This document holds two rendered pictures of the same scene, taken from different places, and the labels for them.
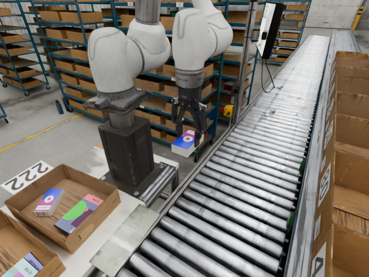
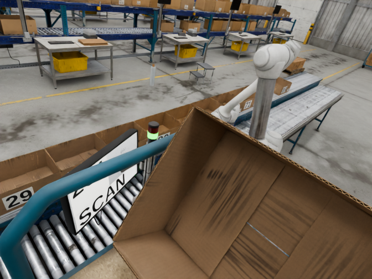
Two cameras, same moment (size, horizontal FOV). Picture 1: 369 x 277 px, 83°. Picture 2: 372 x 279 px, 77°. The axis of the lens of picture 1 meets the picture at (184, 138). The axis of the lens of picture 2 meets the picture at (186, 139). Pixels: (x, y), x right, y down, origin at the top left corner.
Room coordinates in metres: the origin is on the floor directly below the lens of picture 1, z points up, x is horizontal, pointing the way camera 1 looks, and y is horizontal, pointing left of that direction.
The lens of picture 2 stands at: (2.35, -0.14, 2.25)
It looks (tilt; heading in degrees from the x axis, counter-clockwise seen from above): 34 degrees down; 186
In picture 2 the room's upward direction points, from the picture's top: 12 degrees clockwise
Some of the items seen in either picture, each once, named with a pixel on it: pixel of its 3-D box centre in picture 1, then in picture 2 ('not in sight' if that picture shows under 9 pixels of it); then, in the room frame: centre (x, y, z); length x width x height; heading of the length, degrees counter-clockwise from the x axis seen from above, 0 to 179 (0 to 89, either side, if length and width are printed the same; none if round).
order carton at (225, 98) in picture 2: not in sight; (226, 104); (-0.56, -0.02, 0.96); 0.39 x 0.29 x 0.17; 148
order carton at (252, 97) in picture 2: not in sight; (242, 98); (-0.89, 0.18, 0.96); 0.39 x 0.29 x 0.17; 148
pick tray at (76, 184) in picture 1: (66, 201); not in sight; (0.62, 0.54, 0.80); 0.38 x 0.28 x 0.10; 64
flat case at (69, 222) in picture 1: (83, 214); not in sight; (0.57, 0.44, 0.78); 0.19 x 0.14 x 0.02; 154
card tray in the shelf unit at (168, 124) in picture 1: (187, 121); not in sight; (2.09, -0.03, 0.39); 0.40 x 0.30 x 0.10; 59
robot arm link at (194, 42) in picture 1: (192, 39); (231, 111); (0.68, -0.02, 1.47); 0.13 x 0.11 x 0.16; 146
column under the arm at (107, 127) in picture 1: (129, 150); not in sight; (0.86, 0.29, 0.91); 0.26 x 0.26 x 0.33; 62
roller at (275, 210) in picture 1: (238, 194); not in sight; (0.73, -0.28, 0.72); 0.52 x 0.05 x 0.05; 58
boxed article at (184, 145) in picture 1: (188, 142); not in sight; (0.66, -0.01, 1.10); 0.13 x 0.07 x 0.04; 148
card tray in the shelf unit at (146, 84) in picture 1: (152, 80); not in sight; (2.34, 0.36, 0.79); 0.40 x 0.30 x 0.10; 60
